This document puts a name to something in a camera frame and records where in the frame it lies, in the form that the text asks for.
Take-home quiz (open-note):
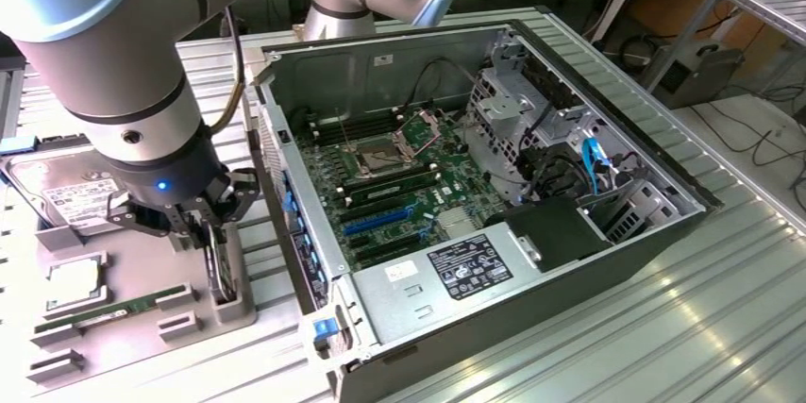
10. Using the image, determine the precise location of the grey power supply unit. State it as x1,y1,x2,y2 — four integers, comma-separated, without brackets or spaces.
350,227,544,348

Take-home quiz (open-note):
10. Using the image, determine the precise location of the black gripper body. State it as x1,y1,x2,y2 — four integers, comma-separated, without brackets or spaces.
93,126,233,210

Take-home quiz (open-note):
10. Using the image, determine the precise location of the blue case latch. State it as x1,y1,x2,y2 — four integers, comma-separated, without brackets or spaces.
310,316,336,344

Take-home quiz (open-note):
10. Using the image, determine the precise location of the black graphics card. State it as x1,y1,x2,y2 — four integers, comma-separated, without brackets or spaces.
204,222,241,304

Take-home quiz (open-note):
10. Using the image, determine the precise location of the black plastic shroud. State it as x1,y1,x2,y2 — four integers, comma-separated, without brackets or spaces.
482,196,614,275

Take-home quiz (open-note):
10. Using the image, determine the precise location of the aluminium frame table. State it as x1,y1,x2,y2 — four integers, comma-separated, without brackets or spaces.
690,0,806,72

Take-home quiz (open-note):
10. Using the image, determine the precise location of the metal socket cover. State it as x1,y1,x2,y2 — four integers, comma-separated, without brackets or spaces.
392,109,456,145

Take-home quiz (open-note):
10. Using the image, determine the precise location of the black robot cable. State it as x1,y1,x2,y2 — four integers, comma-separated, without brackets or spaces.
208,5,248,134

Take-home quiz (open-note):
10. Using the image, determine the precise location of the green motherboard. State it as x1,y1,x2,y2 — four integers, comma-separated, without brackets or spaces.
294,108,526,277

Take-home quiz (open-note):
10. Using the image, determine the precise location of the blue expansion slot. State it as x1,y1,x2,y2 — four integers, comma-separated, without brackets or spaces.
342,208,412,237

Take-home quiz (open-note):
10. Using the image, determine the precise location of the open black PC case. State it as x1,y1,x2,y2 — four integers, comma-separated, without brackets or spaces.
245,18,725,403

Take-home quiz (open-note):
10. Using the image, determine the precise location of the silver CPU chip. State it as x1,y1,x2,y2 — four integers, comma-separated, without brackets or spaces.
44,260,109,311

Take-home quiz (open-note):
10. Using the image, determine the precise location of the blue data wire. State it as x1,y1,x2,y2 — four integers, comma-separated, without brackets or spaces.
579,135,611,197

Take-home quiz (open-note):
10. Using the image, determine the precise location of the black looped wire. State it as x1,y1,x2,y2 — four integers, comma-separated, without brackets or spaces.
402,58,482,114

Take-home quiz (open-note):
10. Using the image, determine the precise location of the CPU socket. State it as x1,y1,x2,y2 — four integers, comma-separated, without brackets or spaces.
351,138,418,180

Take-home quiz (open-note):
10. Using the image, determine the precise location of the installed green RAM stick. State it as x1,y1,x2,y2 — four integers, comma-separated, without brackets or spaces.
339,175,443,202

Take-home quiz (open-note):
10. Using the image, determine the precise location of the grey parts rack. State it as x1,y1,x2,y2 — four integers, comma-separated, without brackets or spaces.
25,221,260,386

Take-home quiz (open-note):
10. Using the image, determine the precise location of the metal disk bay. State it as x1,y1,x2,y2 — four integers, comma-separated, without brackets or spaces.
468,65,571,190

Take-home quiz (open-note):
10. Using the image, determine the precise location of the silver hard disk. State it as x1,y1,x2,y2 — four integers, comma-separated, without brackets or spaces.
0,151,139,235

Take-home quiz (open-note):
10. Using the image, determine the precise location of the grey equipment box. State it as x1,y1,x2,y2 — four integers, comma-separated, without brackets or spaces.
646,42,749,109

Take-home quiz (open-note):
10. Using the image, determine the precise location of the silver chipset heatsink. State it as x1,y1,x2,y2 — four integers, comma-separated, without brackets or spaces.
436,211,482,240

